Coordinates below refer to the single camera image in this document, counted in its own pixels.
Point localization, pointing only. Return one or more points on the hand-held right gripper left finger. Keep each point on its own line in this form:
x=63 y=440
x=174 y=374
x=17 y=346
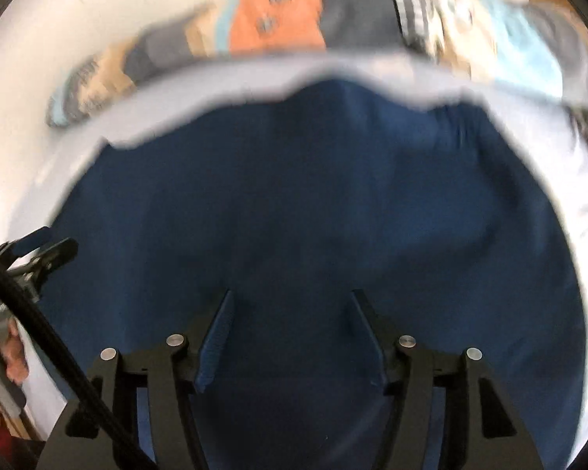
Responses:
x=215 y=342

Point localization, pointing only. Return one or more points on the patchwork quilt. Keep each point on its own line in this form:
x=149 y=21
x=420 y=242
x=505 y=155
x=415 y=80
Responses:
x=274 y=17

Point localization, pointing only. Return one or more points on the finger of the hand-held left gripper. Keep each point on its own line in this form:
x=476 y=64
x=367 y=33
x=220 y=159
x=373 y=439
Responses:
x=54 y=257
x=32 y=240

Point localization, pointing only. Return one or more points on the navy jacket with red collar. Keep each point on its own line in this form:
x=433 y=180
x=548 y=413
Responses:
x=313 y=196

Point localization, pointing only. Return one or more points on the person's left hand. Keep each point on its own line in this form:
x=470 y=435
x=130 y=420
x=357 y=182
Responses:
x=12 y=357

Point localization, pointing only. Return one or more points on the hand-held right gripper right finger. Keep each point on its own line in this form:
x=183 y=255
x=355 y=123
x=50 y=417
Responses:
x=370 y=342

